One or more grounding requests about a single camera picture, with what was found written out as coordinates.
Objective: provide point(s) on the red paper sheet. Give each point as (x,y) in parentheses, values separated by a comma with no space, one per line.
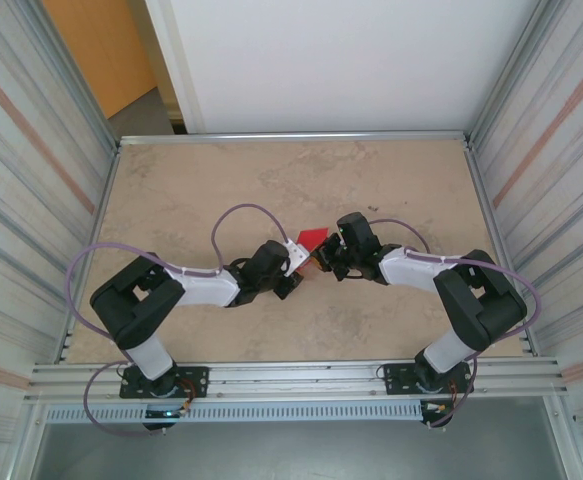
(313,237)

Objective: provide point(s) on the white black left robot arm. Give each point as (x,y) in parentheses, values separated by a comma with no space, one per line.
(131,305)

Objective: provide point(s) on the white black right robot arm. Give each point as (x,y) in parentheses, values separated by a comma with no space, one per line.
(481,300)

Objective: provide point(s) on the grey metal shelf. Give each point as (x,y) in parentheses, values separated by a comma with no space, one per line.
(296,450)

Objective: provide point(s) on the black control board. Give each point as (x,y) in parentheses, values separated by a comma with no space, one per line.
(161,414)
(438,409)

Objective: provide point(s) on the white backdrop board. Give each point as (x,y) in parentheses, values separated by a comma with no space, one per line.
(346,60)

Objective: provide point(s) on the orange wooden door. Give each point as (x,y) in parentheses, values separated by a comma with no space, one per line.
(96,50)

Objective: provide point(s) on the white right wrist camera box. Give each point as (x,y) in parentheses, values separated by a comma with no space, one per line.
(343,243)

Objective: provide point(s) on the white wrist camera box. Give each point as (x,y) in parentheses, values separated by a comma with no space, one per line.
(296,255)
(343,243)

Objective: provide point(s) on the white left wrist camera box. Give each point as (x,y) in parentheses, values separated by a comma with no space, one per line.
(296,255)

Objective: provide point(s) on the aluminium mounting rail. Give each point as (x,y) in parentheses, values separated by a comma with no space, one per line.
(296,380)

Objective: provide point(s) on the aluminium frame crossbar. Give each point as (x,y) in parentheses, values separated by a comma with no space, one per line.
(296,137)

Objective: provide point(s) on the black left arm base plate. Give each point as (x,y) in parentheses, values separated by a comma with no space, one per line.
(196,382)

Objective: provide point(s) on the aluminium table side rail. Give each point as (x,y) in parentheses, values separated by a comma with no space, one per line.
(108,175)
(477,175)

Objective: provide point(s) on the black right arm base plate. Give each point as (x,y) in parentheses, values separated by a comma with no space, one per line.
(396,377)

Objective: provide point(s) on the aluminium frame post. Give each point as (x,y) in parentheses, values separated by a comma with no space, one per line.
(506,75)
(73,75)

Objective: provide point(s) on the white door frame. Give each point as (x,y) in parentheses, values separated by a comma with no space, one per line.
(171,60)

